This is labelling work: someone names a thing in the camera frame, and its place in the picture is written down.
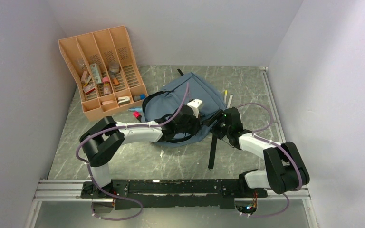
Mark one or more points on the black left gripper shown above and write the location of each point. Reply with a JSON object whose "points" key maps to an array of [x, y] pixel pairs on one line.
{"points": [[197, 125]]}

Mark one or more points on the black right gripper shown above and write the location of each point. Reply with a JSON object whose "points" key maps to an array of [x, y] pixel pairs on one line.
{"points": [[219, 116]]}

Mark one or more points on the white marker blue cap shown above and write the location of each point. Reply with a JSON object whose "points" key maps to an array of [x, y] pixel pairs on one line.
{"points": [[229, 100]]}

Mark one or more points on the white marker yellow cap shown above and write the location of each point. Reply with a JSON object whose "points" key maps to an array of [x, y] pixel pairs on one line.
{"points": [[225, 98]]}

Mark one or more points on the blue grey student backpack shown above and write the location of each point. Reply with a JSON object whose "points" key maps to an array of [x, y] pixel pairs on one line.
{"points": [[181, 91]]}

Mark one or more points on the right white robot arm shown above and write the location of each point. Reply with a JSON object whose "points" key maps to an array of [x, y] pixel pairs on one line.
{"points": [[284, 168]]}

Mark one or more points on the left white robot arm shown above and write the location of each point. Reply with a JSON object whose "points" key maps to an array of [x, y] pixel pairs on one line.
{"points": [[102, 141]]}

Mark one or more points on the grey blue cylinder bottle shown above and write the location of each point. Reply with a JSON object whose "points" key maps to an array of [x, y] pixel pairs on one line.
{"points": [[139, 97]]}

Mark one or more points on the blue correction tape dispenser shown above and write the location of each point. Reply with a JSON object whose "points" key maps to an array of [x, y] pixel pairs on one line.
{"points": [[135, 109]]}

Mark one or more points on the white stapler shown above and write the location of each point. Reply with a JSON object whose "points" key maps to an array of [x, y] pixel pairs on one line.
{"points": [[123, 100]]}

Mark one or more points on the pink capped glue bottle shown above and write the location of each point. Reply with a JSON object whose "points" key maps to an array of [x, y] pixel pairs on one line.
{"points": [[107, 88]]}

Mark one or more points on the grey round jar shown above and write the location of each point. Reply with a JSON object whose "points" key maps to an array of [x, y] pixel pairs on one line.
{"points": [[114, 67]]}

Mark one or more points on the red white small box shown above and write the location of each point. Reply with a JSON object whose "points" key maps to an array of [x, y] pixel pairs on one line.
{"points": [[89, 89]]}

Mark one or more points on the peach plastic file organizer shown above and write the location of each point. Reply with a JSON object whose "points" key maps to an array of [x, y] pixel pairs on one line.
{"points": [[102, 47]]}

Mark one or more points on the tall white carton box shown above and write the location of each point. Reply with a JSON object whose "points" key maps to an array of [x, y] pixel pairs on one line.
{"points": [[96, 73]]}

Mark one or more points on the black mounting base rail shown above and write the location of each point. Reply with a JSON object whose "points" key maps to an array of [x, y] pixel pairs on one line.
{"points": [[181, 193]]}

